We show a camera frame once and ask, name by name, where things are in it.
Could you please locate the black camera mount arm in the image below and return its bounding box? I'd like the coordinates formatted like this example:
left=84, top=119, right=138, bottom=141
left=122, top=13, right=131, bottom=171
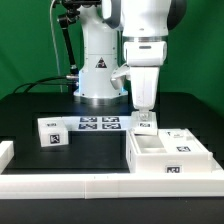
left=52, top=0, right=102, bottom=80

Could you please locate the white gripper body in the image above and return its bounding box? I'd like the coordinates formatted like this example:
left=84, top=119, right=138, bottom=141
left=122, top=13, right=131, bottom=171
left=124, top=41, right=167, bottom=110

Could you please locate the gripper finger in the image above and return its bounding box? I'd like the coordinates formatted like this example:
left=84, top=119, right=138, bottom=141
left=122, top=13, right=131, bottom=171
left=139, top=109, right=149, bottom=121

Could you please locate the white cabinet body box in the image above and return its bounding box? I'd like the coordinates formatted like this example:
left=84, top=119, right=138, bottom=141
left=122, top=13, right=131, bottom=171
left=126, top=130, right=214, bottom=174

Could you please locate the black cable bundle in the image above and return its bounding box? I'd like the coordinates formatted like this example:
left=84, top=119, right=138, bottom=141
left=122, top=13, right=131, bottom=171
left=12, top=75, right=80, bottom=94

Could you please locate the white U-shaped obstacle fence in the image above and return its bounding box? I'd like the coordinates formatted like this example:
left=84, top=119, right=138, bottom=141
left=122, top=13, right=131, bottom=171
left=0, top=141, right=224, bottom=199

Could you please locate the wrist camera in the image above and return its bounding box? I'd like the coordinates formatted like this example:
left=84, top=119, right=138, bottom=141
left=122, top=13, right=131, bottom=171
left=110, top=64, right=130, bottom=90

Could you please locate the white cable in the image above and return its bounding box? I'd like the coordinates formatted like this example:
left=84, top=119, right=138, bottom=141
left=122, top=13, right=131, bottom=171
left=49, top=0, right=64, bottom=94

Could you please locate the white cabinet top block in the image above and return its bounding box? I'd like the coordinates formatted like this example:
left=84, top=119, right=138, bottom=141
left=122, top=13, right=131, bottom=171
left=37, top=117, right=69, bottom=147

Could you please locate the white cabinet door panel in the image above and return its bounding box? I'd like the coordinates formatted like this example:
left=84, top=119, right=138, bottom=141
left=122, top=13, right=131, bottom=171
left=131, top=111, right=158, bottom=135

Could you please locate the white fiducial marker sheet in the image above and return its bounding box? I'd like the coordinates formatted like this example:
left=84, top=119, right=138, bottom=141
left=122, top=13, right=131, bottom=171
left=63, top=116, right=131, bottom=131

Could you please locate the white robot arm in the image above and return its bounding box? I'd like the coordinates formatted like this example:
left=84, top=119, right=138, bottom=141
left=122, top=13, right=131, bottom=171
left=74, top=0, right=187, bottom=121

